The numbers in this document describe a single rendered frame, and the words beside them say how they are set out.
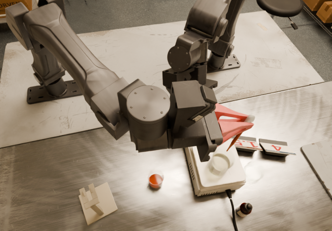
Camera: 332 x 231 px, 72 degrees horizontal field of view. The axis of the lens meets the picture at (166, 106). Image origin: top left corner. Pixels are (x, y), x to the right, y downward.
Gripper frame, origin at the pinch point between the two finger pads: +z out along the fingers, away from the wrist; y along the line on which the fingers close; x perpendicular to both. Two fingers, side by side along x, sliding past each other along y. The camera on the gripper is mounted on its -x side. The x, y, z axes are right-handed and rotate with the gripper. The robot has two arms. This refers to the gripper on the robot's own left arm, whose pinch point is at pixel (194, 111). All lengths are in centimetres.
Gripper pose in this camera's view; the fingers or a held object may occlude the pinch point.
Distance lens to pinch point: 65.3
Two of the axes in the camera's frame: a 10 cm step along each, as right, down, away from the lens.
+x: 6.6, -3.5, 6.6
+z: 0.4, 9.0, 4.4
